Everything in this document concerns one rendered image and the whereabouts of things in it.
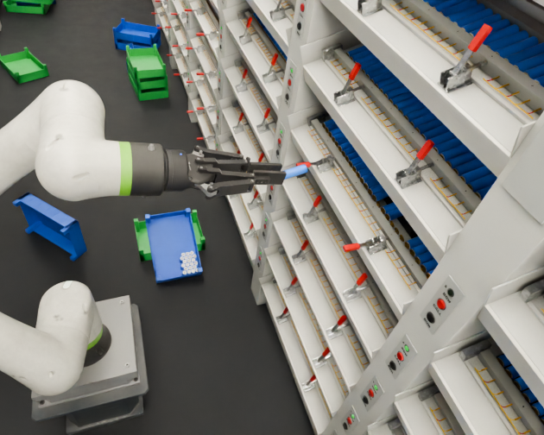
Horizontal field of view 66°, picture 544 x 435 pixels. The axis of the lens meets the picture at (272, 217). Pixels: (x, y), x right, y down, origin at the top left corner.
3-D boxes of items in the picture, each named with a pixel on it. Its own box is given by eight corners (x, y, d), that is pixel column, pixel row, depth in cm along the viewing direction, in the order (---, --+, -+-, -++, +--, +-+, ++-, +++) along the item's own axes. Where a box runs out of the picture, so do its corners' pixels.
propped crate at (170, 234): (201, 274, 192) (203, 271, 184) (155, 283, 185) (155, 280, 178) (188, 212, 198) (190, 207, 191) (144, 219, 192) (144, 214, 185)
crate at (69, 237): (40, 222, 200) (26, 232, 195) (28, 192, 186) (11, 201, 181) (87, 250, 193) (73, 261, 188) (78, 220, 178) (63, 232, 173)
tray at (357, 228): (401, 324, 83) (404, 305, 76) (292, 141, 121) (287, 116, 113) (491, 286, 84) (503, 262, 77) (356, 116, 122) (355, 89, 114)
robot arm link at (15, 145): (-15, 223, 85) (-77, 203, 76) (-10, 179, 91) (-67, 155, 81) (121, 137, 75) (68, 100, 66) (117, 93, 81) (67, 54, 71)
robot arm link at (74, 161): (36, 214, 67) (31, 170, 59) (38, 155, 73) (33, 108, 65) (128, 213, 73) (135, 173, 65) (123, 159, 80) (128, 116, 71)
